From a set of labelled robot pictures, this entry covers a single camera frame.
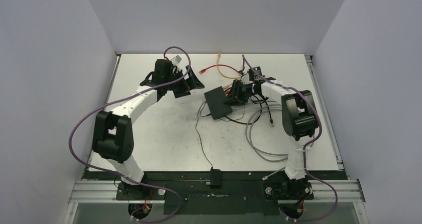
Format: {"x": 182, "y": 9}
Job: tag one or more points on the black power adapter box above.
{"x": 215, "y": 178}

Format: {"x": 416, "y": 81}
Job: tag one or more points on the aluminium left side rail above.
{"x": 99, "y": 72}

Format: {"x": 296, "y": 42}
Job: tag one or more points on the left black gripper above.
{"x": 193, "y": 83}

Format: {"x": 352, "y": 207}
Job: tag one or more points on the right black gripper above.
{"x": 235, "y": 97}

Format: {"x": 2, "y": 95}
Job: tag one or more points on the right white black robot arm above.
{"x": 299, "y": 119}

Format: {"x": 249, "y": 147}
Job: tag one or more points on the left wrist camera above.
{"x": 176, "y": 60}

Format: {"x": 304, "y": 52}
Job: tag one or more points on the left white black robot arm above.
{"x": 113, "y": 130}

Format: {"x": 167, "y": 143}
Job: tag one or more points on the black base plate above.
{"x": 241, "y": 192}

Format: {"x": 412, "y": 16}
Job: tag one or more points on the dark grey network switch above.
{"x": 215, "y": 99}

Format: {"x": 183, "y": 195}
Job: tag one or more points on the aluminium right side rail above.
{"x": 327, "y": 120}

